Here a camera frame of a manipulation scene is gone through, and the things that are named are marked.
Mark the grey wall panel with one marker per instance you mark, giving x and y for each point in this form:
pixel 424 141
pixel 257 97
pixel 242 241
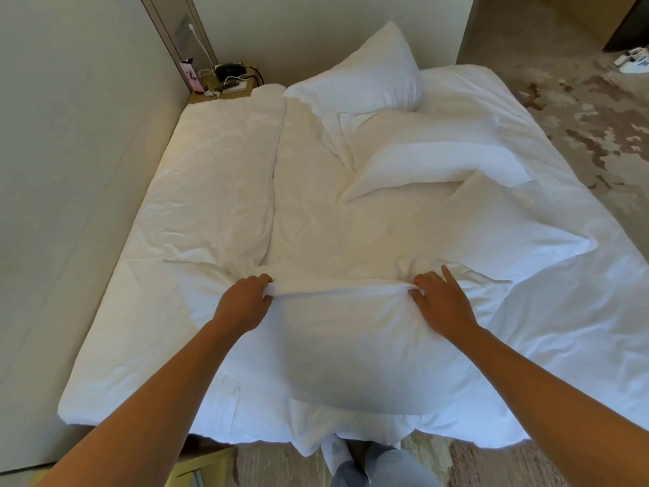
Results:
pixel 172 20

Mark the white pillow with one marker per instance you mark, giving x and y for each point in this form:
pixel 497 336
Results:
pixel 507 233
pixel 345 349
pixel 365 81
pixel 431 162

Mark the person's right hand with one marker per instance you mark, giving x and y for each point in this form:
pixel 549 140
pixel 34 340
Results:
pixel 446 309

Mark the grey trousers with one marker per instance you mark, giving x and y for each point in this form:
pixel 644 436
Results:
pixel 395 469

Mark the dark brown cabinet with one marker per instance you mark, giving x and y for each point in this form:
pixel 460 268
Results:
pixel 628 20

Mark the white duvet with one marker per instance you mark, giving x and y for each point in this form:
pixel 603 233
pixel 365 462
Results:
pixel 314 197
pixel 203 162

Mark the white slipper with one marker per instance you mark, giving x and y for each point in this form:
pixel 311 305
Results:
pixel 335 451

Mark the black telephone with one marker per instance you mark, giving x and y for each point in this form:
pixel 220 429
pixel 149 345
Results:
pixel 228 71

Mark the person's left forearm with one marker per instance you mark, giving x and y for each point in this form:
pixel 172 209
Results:
pixel 152 400

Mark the wooden nightstand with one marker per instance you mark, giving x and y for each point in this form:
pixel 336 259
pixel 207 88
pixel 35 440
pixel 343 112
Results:
pixel 230 95
pixel 213 464

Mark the person's right forearm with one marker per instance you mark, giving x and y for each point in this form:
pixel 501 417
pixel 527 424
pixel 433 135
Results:
pixel 558 410

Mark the black remote control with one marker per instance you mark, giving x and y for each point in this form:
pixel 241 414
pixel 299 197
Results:
pixel 228 86

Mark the pink box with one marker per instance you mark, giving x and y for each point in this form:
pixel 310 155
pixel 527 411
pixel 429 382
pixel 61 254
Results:
pixel 192 78

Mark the person's left hand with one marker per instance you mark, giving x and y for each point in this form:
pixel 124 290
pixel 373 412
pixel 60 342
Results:
pixel 241 306

